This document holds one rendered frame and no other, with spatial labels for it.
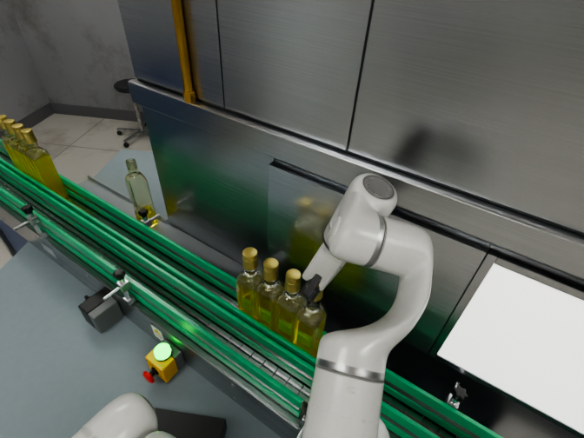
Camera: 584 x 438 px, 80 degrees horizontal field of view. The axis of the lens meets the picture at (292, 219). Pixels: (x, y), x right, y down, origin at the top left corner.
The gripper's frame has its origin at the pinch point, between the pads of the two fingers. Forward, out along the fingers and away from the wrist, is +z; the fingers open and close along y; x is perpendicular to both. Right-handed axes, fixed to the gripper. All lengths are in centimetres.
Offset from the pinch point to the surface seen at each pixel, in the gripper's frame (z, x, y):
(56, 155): 194, -269, -81
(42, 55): 154, -361, -136
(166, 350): 39.3, -22.6, 18.0
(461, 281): -12.4, 21.8, -11.9
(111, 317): 52, -46, 18
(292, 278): 2.4, -4.8, 0.6
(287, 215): 1.5, -15.5, -12.3
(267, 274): 5.9, -10.1, 1.4
